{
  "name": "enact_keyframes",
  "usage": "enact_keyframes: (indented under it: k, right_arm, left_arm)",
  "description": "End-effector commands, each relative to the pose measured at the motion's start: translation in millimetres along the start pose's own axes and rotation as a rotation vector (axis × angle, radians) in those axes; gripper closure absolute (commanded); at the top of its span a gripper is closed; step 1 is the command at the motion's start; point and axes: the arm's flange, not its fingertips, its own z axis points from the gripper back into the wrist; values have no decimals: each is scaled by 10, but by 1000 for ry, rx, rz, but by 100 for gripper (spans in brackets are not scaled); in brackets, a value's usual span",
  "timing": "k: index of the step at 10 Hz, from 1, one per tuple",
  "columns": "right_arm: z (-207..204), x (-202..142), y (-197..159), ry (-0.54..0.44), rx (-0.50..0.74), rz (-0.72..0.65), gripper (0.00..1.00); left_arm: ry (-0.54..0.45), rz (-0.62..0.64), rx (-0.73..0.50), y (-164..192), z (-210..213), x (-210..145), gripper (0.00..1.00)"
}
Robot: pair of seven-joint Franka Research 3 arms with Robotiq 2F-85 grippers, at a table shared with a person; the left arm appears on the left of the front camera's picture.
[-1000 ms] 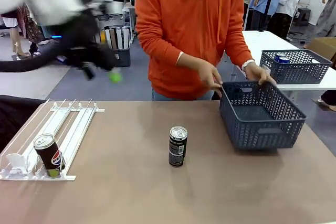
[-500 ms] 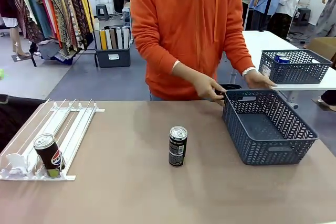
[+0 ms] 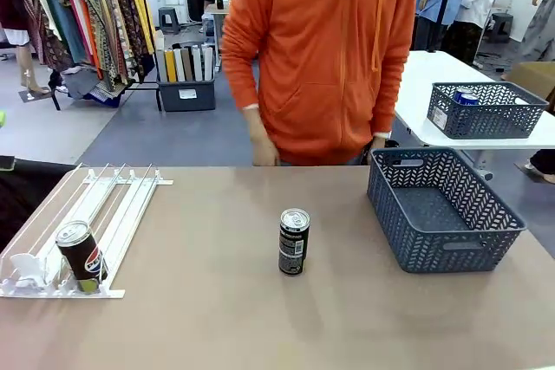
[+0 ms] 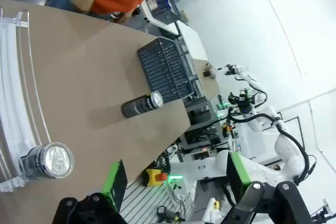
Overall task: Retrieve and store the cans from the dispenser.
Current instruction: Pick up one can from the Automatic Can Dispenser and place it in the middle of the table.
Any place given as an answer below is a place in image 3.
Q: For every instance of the black can with white label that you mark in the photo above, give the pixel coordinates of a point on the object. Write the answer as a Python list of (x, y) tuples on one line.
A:
[(294, 248)]

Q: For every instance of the grey plastic stool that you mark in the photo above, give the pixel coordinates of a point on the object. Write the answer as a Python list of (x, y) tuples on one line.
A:
[(169, 19), (503, 27)]

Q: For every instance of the large grey plastic basket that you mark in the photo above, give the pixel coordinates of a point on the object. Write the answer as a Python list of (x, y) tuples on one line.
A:
[(442, 257)]

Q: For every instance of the white side table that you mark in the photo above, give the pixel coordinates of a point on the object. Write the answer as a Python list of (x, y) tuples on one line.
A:
[(416, 84)]

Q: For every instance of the mannequin in grey dress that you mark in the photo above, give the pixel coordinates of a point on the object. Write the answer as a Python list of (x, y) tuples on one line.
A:
[(539, 27)]

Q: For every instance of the brown cardboard box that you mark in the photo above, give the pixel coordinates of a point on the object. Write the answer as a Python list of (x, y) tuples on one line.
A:
[(531, 79)]

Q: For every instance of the black cloth cover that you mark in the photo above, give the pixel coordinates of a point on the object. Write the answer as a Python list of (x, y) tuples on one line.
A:
[(26, 188)]

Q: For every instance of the small grey plastic basket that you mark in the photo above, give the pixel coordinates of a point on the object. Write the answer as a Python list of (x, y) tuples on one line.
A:
[(485, 121)]

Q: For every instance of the yellow board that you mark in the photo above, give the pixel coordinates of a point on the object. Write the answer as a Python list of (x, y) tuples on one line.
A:
[(171, 66)]

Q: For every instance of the white board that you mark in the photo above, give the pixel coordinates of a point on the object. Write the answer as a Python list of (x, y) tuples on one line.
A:
[(179, 64)]

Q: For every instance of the brown board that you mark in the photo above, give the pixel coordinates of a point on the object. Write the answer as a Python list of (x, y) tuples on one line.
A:
[(187, 63)]

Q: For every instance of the person's left hand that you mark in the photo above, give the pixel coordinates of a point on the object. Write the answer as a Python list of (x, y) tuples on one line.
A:
[(379, 143)]

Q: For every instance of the person's right hand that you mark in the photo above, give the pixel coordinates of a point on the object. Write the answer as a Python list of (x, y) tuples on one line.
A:
[(262, 140)]

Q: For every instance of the white box unit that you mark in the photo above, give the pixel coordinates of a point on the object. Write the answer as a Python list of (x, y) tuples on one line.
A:
[(156, 4)]

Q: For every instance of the grey storage bin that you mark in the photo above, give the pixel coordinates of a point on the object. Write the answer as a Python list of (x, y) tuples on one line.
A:
[(186, 95)]

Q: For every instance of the blue soda can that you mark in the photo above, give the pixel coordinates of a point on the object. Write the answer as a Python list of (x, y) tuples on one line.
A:
[(466, 98)]

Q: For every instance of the rack of colourful clothes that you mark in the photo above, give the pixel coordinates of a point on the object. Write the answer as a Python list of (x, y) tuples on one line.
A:
[(99, 19)]

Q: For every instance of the person in orange hoodie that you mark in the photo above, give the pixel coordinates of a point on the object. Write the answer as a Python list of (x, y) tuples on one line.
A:
[(321, 62)]

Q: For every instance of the black Pepsi can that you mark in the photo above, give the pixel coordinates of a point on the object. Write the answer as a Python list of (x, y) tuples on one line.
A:
[(84, 257)]

